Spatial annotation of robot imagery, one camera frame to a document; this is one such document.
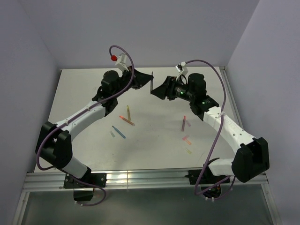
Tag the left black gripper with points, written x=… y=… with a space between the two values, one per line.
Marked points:
x=139 y=79

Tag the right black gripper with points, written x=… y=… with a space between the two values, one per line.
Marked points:
x=167 y=89

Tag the purple pen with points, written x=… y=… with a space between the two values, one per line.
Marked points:
x=151 y=82

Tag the pink pen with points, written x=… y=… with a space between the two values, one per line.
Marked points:
x=183 y=123

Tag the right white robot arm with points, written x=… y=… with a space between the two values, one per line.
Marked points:
x=251 y=155

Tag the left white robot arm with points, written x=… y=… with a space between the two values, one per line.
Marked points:
x=55 y=139

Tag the yellow pen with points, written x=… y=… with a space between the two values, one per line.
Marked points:
x=128 y=113

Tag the orange pen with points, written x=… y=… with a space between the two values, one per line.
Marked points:
x=128 y=121

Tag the blue pen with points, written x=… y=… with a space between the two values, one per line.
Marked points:
x=119 y=132

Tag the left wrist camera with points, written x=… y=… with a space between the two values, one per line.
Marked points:
x=120 y=61

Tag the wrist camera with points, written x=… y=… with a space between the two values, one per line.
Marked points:
x=120 y=61
x=182 y=70

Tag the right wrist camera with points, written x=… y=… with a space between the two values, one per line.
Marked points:
x=182 y=70

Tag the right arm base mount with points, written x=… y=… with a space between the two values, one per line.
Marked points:
x=207 y=179

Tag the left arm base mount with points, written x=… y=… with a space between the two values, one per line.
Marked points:
x=84 y=189

